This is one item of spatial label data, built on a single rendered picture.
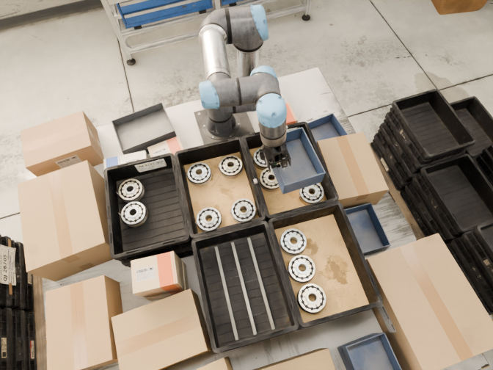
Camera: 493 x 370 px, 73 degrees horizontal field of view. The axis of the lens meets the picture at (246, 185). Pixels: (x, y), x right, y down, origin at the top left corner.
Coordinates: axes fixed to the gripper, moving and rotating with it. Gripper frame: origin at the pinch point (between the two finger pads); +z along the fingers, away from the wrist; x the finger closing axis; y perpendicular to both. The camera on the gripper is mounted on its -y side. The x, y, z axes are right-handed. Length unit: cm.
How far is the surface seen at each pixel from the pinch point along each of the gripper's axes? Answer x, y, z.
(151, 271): -54, 19, 15
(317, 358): -7, 62, 26
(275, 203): -1.7, 3.3, 29.5
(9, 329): -145, 11, 63
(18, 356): -146, 23, 70
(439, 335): 35, 67, 26
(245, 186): -11.6, -8.5, 28.6
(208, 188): -27.1, -12.3, 27.2
